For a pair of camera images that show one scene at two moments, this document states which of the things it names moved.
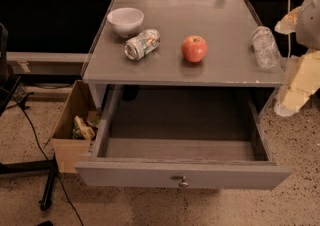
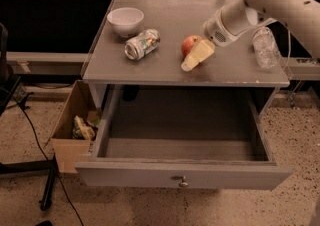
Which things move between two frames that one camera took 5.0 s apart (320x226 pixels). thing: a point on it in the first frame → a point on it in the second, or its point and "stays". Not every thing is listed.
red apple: [194, 48] stays
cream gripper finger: [301, 82] → [217, 34]
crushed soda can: [142, 44] stays
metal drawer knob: [183, 184] stays
